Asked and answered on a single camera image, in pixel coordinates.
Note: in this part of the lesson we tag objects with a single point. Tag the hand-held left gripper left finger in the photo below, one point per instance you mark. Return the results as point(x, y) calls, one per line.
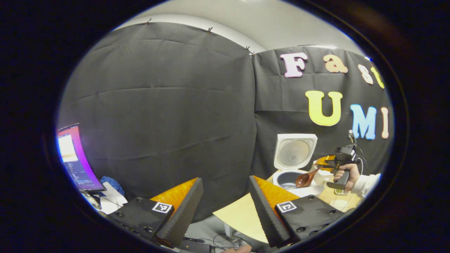
point(184, 214)

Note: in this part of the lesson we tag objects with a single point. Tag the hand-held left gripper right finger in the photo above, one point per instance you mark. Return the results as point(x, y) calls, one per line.
point(265, 218)

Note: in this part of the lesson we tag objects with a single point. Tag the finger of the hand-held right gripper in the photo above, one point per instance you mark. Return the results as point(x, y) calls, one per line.
point(322, 162)

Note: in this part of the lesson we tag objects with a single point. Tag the brown wooden spoon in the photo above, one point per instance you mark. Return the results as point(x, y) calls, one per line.
point(303, 179)

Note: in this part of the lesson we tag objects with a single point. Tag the white rice cooker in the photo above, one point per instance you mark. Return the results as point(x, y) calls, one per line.
point(293, 154)

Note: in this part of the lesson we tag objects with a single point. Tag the white paper sheet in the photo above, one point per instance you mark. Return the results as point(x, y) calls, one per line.
point(112, 202)

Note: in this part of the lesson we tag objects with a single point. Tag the blue cloth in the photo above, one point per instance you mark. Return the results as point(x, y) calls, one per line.
point(112, 184)

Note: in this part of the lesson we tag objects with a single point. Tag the computer monitor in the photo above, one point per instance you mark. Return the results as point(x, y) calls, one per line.
point(75, 161)

